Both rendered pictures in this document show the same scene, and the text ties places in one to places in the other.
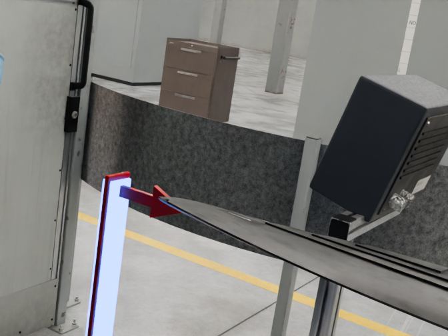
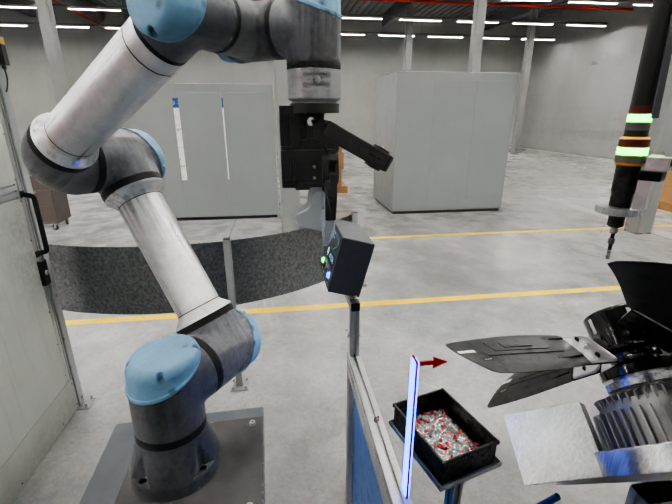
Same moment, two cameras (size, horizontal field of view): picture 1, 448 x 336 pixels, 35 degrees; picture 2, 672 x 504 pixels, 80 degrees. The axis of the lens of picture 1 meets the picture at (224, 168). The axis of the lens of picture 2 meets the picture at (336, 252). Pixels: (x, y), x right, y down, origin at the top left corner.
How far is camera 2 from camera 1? 0.66 m
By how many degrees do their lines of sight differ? 37
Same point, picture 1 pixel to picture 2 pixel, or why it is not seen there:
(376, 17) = (155, 129)
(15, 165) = (22, 324)
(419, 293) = (549, 359)
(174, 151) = (135, 271)
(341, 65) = not seen: hidden behind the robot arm
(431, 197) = (289, 247)
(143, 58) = not seen: outside the picture
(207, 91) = (49, 201)
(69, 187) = (58, 319)
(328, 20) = not seen: hidden behind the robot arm
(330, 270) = (537, 366)
